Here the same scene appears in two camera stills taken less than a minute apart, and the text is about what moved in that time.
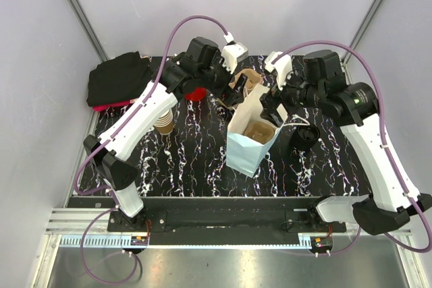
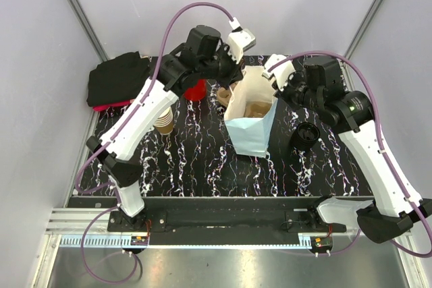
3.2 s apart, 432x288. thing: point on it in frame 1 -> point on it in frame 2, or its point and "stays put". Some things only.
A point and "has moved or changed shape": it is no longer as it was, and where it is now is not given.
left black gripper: x=232 y=96 -> x=234 y=75
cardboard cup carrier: x=260 y=131 -> x=256 y=109
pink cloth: x=108 y=106 stays put
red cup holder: x=198 y=94 stays put
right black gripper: x=269 y=102 -> x=283 y=93
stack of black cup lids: x=305 y=137 stays put
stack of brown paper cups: x=164 y=123 stays put
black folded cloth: x=118 y=79 stays put
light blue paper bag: x=250 y=134 has moved or changed shape
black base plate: x=181 y=220 stays put
